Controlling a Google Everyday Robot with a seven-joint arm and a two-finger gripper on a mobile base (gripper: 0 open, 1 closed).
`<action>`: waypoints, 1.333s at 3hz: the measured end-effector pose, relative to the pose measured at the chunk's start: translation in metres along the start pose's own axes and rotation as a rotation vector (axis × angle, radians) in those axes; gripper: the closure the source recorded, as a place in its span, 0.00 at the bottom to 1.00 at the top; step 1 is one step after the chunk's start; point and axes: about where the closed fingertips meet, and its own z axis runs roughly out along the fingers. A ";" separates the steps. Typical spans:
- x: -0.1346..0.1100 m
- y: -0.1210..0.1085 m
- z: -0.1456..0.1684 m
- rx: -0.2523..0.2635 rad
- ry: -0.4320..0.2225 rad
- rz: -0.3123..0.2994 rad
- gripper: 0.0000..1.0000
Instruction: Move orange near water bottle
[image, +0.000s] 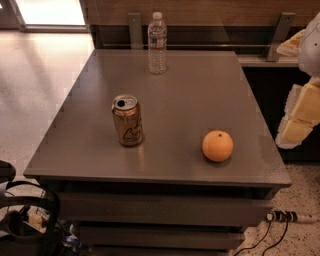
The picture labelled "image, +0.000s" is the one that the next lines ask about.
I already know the left metal bracket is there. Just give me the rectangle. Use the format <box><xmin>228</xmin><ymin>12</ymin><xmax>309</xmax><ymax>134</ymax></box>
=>
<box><xmin>128</xmin><ymin>13</ymin><xmax>143</xmax><ymax>50</ymax></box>

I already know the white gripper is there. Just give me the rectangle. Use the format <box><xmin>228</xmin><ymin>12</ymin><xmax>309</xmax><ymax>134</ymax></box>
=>
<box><xmin>275</xmin><ymin>12</ymin><xmax>320</xmax><ymax>149</ymax></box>

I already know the metal bracket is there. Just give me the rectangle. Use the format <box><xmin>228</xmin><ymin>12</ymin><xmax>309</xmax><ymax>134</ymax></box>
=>
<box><xmin>265</xmin><ymin>12</ymin><xmax>296</xmax><ymax>62</ymax></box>
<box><xmin>128</xmin><ymin>13</ymin><xmax>143</xmax><ymax>50</ymax></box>

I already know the black cable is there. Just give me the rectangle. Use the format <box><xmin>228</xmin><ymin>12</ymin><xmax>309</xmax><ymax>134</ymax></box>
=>
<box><xmin>233</xmin><ymin>219</ymin><xmax>273</xmax><ymax>256</ymax></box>
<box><xmin>261</xmin><ymin>220</ymin><xmax>290</xmax><ymax>256</ymax></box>

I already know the white power strip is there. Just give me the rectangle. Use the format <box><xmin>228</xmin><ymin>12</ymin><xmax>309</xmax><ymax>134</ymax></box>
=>
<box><xmin>265</xmin><ymin>210</ymin><xmax>318</xmax><ymax>224</ymax></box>

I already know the black bag with straps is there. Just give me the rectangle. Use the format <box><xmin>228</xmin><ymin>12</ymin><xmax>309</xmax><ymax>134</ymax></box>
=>
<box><xmin>0</xmin><ymin>161</ymin><xmax>61</xmax><ymax>256</ymax></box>

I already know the orange soda can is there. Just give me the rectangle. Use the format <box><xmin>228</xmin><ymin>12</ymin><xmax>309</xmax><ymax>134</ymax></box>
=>
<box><xmin>112</xmin><ymin>94</ymin><xmax>143</xmax><ymax>147</ymax></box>

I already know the orange fruit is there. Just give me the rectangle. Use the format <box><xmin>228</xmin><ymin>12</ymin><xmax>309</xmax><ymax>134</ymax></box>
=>
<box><xmin>202</xmin><ymin>130</ymin><xmax>234</xmax><ymax>162</ymax></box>

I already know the clear plastic water bottle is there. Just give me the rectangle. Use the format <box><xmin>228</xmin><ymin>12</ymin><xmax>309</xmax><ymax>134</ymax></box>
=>
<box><xmin>148</xmin><ymin>12</ymin><xmax>167</xmax><ymax>74</ymax></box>

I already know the right metal bracket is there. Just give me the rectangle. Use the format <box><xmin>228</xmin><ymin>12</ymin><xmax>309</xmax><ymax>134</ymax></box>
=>
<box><xmin>265</xmin><ymin>12</ymin><xmax>296</xmax><ymax>62</ymax></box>

